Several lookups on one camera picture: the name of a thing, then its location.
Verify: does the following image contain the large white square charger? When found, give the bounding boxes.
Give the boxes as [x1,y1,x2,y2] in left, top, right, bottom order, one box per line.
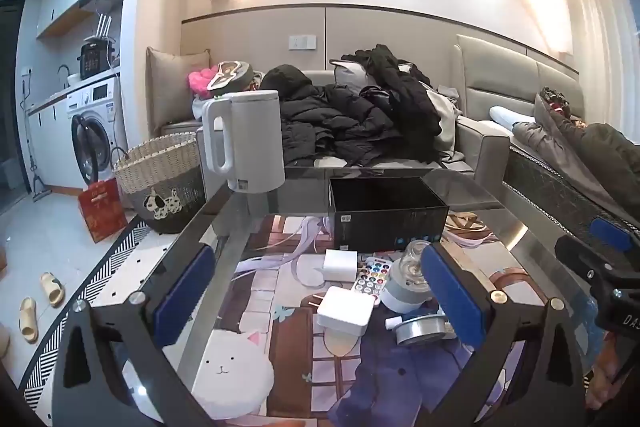
[317,286,375,337]

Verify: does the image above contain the small white plug charger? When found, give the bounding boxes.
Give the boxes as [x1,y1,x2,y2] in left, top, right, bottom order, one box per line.
[321,249,358,282]

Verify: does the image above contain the person's right hand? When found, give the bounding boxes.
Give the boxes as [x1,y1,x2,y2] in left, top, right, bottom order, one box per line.
[586,332,625,411]

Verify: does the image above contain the round silver USB socket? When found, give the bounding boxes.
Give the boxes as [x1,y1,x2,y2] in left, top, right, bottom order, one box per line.
[393,314,447,346]

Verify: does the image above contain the grey plug-in glass lamp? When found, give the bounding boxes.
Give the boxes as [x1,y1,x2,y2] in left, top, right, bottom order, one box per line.
[381,239,434,314]

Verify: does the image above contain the anime print table mat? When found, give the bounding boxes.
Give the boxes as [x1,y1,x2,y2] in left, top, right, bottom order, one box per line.
[188,211,551,427]

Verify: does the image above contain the grey sofa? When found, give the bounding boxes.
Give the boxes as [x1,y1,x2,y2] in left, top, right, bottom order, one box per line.
[160,70,510,195]

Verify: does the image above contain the red paper gift bag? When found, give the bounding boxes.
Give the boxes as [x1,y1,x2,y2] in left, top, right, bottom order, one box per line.
[78,178,127,243]

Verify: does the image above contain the colourful button remote control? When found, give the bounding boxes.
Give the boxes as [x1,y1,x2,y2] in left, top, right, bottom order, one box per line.
[352,256,393,307]

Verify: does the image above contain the grey upholstered bed headboard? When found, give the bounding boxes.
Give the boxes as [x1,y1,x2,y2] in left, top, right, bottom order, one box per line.
[450,35,585,120]

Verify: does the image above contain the woven laundry basket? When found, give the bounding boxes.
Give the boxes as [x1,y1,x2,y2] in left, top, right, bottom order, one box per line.
[113,132,205,234]

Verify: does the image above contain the pile of black clothes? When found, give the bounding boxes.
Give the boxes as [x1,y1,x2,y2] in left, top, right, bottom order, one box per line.
[342,44,442,162]

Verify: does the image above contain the black cardboard box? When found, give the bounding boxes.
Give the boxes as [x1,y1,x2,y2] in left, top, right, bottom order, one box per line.
[329,176,449,254]

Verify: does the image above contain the white washing machine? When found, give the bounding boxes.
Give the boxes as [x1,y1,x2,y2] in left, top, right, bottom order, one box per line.
[66,74,128,187]

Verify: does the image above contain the white electric kettle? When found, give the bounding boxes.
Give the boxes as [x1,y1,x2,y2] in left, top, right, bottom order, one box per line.
[202,90,285,194]

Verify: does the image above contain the beige sofa cushion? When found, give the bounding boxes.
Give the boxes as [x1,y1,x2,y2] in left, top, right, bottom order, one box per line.
[145,46,210,138]

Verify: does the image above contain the pink plush toy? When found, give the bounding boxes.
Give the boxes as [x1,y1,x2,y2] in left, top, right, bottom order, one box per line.
[188,65,218,100]

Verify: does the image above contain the black puffer jacket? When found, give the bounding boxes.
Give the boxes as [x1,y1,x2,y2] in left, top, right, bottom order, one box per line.
[260,64,406,167]

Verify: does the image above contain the black microwave oven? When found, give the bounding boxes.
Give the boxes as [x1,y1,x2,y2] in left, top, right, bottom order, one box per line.
[77,37,116,80]

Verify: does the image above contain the white wall switch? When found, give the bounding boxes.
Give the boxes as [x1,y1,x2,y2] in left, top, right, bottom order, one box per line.
[288,35,317,51]

